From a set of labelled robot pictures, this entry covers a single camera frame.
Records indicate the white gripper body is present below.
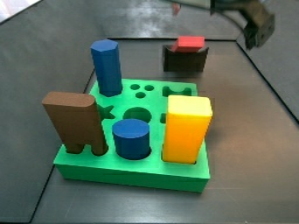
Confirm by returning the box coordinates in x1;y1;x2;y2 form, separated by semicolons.
166;0;211;9

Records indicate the red double-square forked block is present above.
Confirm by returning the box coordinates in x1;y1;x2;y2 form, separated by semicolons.
171;36;205;53

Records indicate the green shape sorter board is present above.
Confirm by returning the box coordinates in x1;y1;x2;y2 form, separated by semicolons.
54;79;211;193

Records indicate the black curved stand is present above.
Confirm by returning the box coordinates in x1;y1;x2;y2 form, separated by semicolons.
163;45;210;72

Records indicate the blue hexagonal prism block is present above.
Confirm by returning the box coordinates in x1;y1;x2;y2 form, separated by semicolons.
91;39;123;97

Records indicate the yellow rectangular block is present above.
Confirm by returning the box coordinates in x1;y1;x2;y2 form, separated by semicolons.
163;95;213;164

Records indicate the blue cylinder block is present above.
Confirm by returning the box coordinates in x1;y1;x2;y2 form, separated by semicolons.
113;119;151;160

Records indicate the brown arch-legged block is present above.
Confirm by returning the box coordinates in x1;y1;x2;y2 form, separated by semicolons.
42;92;109;156

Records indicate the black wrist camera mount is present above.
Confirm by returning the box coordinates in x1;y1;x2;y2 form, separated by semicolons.
210;0;277;50

